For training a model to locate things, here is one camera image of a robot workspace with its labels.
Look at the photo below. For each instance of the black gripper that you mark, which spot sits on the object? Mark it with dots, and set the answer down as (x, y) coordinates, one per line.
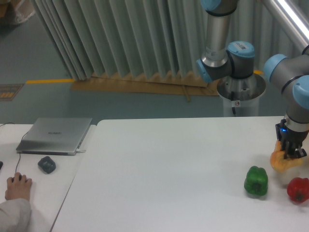
(291, 141)

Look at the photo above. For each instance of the golden bread piece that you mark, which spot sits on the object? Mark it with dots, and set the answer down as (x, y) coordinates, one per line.
(279, 163)

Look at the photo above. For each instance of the white sleeved forearm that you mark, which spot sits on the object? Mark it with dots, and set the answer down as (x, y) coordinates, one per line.
(15, 215)

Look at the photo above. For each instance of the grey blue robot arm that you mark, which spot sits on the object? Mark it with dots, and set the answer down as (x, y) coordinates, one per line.
(232, 65)

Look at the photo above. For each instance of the person's hand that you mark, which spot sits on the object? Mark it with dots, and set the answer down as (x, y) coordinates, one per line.
(18, 187)

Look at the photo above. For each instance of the red bell pepper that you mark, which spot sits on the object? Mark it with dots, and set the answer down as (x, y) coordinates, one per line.
(298, 189)

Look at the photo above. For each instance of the green bell pepper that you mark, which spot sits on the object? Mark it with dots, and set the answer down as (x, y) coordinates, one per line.
(256, 181)

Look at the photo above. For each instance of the brown cardboard sheet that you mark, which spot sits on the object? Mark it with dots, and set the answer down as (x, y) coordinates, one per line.
(187, 85)

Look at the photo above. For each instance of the pale green pleated curtain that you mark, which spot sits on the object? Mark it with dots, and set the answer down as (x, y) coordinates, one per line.
(145, 36)

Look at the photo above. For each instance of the dark grey small device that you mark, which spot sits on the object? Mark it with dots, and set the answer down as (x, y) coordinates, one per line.
(47, 165)

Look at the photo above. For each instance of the silver closed laptop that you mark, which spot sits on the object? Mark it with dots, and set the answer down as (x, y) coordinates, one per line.
(55, 136)

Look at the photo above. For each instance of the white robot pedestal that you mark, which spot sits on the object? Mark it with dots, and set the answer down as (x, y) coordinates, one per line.
(241, 96)

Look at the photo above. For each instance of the silver metal frame bar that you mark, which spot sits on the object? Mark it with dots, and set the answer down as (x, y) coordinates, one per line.
(292, 20)

